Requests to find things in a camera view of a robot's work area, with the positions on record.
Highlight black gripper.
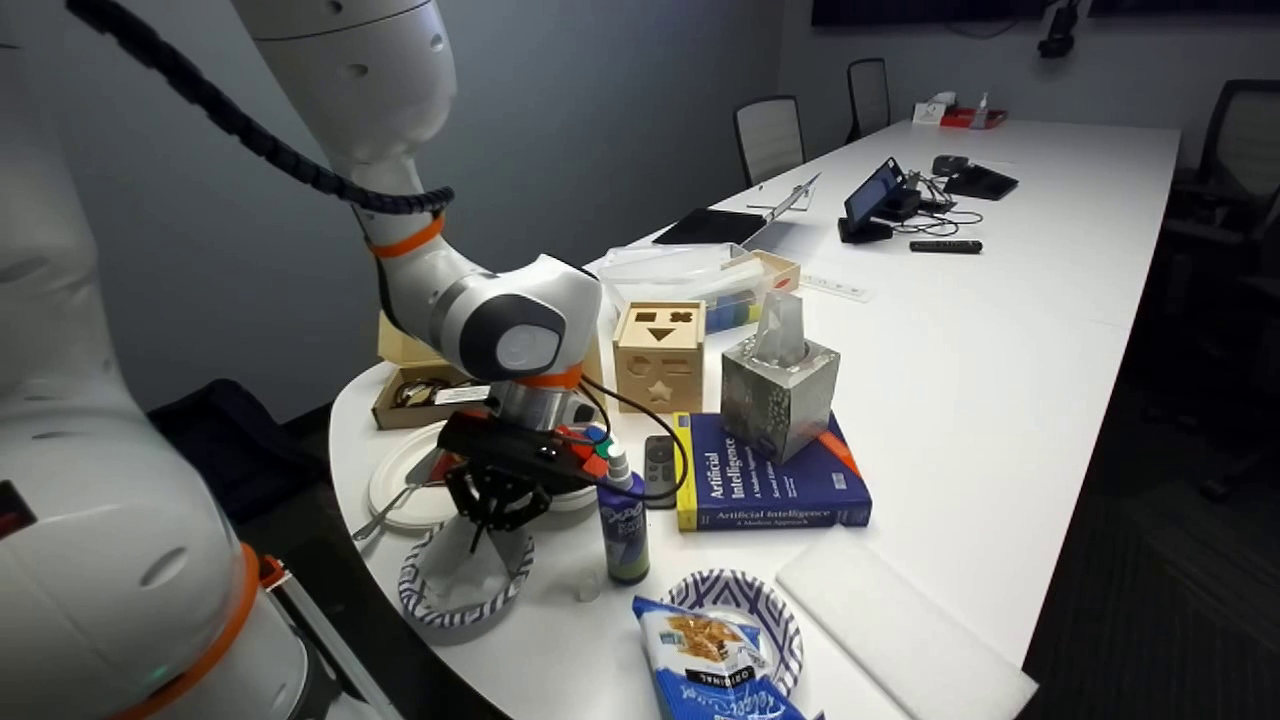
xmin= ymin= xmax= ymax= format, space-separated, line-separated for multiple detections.
xmin=442 ymin=445 xmax=564 ymax=553

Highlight plain white plate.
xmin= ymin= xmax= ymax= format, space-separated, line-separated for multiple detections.
xmin=356 ymin=437 xmax=466 ymax=540

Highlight metal serving spoon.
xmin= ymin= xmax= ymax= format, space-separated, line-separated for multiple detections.
xmin=349 ymin=478 xmax=418 ymax=561

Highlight small blue labelled bottle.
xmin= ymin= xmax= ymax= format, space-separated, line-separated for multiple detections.
xmin=595 ymin=449 xmax=654 ymax=589

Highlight open cardboard box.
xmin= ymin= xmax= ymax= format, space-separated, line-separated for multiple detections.
xmin=368 ymin=313 xmax=498 ymax=431

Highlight black phone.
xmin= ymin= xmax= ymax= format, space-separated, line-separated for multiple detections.
xmin=641 ymin=431 xmax=679 ymax=510

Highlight wooden shape sorter cube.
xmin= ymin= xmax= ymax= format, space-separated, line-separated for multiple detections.
xmin=610 ymin=300 xmax=708 ymax=417

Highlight blue pretzel snack bag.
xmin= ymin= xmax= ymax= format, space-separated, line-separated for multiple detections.
xmin=627 ymin=592 xmax=813 ymax=720

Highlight blue hardcover book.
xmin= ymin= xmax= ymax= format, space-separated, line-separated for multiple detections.
xmin=671 ymin=406 xmax=874 ymax=537

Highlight clear plastic container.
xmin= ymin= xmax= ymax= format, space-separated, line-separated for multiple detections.
xmin=593 ymin=240 xmax=803 ymax=340

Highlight grey tissue box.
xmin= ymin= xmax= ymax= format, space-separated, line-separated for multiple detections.
xmin=719 ymin=291 xmax=843 ymax=465

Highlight black laptop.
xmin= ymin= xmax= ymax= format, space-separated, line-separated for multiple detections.
xmin=651 ymin=205 xmax=770 ymax=246

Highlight white flat sheet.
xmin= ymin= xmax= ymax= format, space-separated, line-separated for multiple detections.
xmin=770 ymin=537 xmax=1040 ymax=720

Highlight grey office chair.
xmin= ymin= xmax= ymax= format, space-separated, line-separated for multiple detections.
xmin=729 ymin=91 xmax=813 ymax=189
xmin=843 ymin=52 xmax=894 ymax=140

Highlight tablet on stand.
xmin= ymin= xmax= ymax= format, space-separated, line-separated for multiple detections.
xmin=836 ymin=157 xmax=927 ymax=246

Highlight black remote marker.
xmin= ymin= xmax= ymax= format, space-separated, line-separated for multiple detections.
xmin=907 ymin=234 xmax=987 ymax=259

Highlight black pouch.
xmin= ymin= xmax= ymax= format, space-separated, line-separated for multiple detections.
xmin=927 ymin=150 xmax=1021 ymax=205

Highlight red and white boxes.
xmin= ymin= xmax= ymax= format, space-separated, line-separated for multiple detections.
xmin=910 ymin=88 xmax=1012 ymax=137

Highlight black webcam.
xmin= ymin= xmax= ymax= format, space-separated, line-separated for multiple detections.
xmin=1034 ymin=0 xmax=1091 ymax=61

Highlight black office chair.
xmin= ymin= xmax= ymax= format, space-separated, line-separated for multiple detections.
xmin=1162 ymin=74 xmax=1280 ymax=350

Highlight aluminium robot stand frame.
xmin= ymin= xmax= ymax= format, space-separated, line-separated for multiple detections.
xmin=252 ymin=543 xmax=404 ymax=720

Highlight black corrugated cable conduit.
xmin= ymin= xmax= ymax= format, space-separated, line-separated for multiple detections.
xmin=63 ymin=0 xmax=455 ymax=216

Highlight wall television screen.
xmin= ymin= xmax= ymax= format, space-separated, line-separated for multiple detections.
xmin=813 ymin=0 xmax=1280 ymax=33

